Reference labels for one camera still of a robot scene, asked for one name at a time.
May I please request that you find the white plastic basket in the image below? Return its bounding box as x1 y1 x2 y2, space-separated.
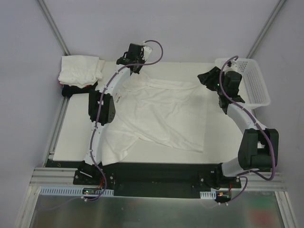
215 57 271 110

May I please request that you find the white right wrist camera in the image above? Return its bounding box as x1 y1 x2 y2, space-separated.
226 60 238 72

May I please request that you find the white slotted cable duct right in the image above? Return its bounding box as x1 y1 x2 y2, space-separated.
199 190 231 200

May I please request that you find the aluminium front rail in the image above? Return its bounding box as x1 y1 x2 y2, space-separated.
30 168 287 191

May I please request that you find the aluminium frame post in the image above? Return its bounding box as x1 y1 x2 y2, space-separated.
36 0 70 56
246 0 288 58

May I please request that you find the folded black t shirt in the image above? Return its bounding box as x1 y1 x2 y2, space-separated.
61 82 98 98

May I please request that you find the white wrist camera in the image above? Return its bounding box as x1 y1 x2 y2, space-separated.
142 42 152 61
226 60 238 72

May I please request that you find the white t shirt red print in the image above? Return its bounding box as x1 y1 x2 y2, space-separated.
101 73 208 165

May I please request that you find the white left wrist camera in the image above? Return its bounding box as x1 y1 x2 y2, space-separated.
142 42 152 61

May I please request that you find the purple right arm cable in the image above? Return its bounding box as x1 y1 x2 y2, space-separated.
218 56 277 201

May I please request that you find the aluminium frame post left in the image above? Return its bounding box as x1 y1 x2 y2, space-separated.
36 0 70 56

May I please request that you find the folded white t shirt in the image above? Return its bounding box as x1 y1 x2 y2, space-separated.
58 55 105 88

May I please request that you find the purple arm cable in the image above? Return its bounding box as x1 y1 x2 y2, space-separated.
90 39 164 190
218 56 277 201

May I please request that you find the white slotted cable duct left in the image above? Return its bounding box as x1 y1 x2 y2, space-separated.
40 187 114 197

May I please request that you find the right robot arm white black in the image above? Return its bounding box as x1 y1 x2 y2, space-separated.
198 67 279 188

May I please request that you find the aluminium frame post right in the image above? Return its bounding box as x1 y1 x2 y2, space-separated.
246 0 288 58

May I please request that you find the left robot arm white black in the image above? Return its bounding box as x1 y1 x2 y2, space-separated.
78 43 152 185

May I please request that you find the white slotted cable duct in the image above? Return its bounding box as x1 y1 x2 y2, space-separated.
40 187 114 197
199 190 231 200

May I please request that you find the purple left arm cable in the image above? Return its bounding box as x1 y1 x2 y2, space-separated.
90 39 164 190

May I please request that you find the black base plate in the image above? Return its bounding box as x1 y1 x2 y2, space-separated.
73 162 241 199

